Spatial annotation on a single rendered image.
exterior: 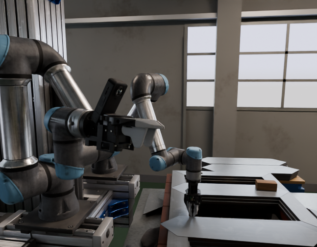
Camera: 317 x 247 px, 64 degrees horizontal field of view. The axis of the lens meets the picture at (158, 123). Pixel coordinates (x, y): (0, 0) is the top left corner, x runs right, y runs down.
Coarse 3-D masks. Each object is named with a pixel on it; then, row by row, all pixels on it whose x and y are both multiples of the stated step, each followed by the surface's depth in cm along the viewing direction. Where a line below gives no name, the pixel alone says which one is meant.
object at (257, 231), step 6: (246, 222) 124; (252, 222) 124; (258, 222) 124; (252, 228) 119; (258, 228) 119; (264, 228) 119; (252, 234) 115; (258, 234) 115; (264, 234) 115; (252, 240) 110; (258, 240) 110; (264, 240) 110; (270, 240) 110
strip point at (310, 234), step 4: (300, 228) 119; (304, 228) 119; (308, 228) 119; (304, 232) 116; (308, 232) 116; (312, 232) 116; (316, 232) 116; (308, 236) 113; (312, 236) 113; (316, 236) 113; (312, 240) 110; (316, 240) 110; (312, 244) 108; (316, 244) 108
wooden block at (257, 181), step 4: (256, 180) 165; (260, 180) 165; (264, 180) 165; (268, 180) 165; (272, 180) 165; (256, 184) 164; (260, 184) 161; (264, 184) 161; (268, 184) 160; (272, 184) 160; (276, 184) 160; (256, 188) 164; (260, 188) 162; (264, 188) 161; (268, 188) 161; (272, 188) 160; (276, 188) 160
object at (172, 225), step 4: (168, 220) 126; (172, 220) 126; (176, 220) 126; (168, 224) 122; (172, 224) 122; (176, 224) 122; (168, 228) 119; (172, 228) 119; (176, 228) 119; (172, 232) 116; (176, 232) 116
